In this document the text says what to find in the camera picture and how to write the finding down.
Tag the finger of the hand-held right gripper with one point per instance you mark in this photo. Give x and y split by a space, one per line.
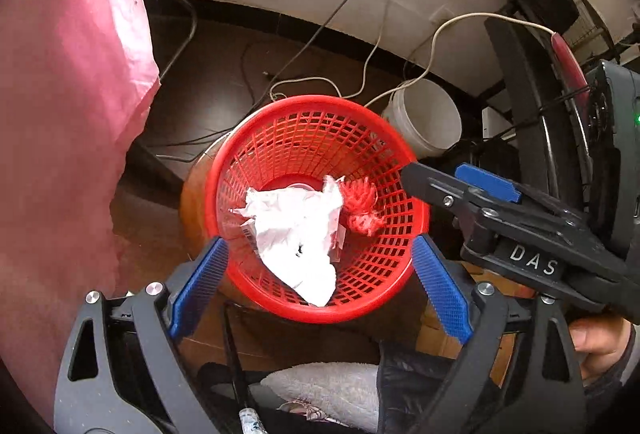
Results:
487 181
435 186

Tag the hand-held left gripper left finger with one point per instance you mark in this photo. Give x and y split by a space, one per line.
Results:
200 286

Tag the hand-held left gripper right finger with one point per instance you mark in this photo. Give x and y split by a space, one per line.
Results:
442 289

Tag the red plastic mesh basket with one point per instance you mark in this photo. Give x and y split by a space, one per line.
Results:
375 264

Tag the white paper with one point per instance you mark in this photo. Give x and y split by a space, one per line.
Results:
295 234

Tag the clear plastic cup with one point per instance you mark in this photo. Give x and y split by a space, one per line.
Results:
302 186

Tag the person's right hand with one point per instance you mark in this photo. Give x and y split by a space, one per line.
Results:
600 339

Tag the white plastic bucket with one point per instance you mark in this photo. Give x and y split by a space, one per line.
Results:
425 119

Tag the black floor machine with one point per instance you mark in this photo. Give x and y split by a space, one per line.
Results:
525 79

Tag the white fluffy towel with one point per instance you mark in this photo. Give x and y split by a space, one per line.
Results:
330 389

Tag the pink floral tablecloth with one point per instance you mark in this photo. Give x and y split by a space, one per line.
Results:
65 114

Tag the white wall socket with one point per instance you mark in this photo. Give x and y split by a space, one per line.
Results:
442 13

